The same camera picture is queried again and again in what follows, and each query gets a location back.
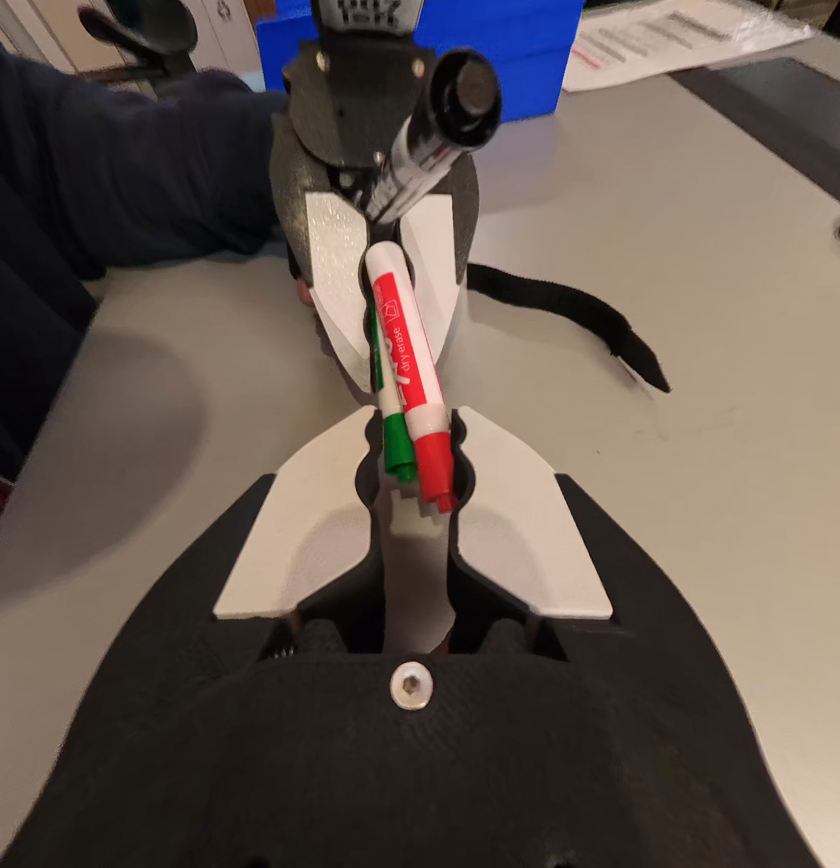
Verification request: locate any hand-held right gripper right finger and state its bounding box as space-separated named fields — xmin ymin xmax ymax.
xmin=446 ymin=405 xmax=615 ymax=655

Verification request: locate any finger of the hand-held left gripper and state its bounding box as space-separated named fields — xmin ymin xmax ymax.
xmin=398 ymin=195 xmax=471 ymax=381
xmin=303 ymin=191 xmax=376 ymax=394

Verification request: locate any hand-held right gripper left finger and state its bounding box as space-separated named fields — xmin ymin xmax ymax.
xmin=211 ymin=406 xmax=387 ymax=655

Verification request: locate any red whiteboard marker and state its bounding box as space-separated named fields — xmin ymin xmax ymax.
xmin=364 ymin=241 xmax=459 ymax=514

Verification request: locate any black whiteboard marker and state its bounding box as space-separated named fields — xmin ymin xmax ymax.
xmin=362 ymin=47 xmax=503 ymax=226

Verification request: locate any black strap tie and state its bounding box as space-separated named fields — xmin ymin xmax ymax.
xmin=466 ymin=263 xmax=671 ymax=394

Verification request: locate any green whiteboard marker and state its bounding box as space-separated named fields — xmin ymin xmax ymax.
xmin=369 ymin=285 xmax=418 ymax=484

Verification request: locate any blue plastic bin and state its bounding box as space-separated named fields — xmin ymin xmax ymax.
xmin=256 ymin=0 xmax=585 ymax=123

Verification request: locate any person's left forearm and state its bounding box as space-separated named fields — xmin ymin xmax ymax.
xmin=0 ymin=34 xmax=288 ymax=280

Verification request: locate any white recycling cabinet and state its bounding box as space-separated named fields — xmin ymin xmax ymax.
xmin=183 ymin=0 xmax=261 ymax=70

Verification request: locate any printed text paper sheet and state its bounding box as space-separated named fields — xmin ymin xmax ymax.
xmin=562 ymin=0 xmax=817 ymax=92

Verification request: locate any black table mat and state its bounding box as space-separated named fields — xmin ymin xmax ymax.
xmin=671 ymin=57 xmax=840 ymax=211

